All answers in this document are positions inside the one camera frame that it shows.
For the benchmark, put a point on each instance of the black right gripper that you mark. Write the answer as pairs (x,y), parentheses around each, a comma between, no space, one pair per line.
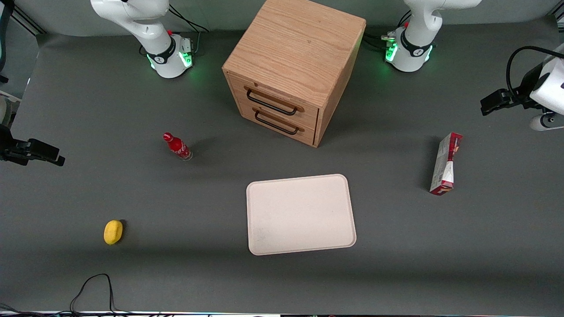
(9,150)

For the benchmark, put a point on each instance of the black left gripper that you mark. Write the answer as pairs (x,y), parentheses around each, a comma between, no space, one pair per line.
(520,97)

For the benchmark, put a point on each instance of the red cookie box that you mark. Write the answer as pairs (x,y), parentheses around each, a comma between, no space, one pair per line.
(445,167)

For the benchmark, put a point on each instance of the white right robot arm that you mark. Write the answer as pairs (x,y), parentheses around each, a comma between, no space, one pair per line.
(165,53)

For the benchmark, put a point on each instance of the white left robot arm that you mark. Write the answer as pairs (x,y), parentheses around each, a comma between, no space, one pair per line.
(416,48)

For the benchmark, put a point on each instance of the cream rectangular tray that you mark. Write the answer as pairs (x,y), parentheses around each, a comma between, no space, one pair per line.
(299,215)

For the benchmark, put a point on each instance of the yellow lemon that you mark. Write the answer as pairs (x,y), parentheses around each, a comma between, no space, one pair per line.
(113,232)

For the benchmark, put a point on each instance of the red cola bottle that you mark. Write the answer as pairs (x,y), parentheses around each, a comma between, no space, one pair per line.
(178,147)

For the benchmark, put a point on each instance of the wooden drawer front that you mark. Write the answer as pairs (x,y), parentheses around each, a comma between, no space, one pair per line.
(308,115)
(264,115)

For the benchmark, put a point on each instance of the grey table mat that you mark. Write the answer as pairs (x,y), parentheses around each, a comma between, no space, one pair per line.
(396,264)

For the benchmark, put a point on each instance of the light wooden drawer cabinet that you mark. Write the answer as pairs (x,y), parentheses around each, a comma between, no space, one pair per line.
(295,44)

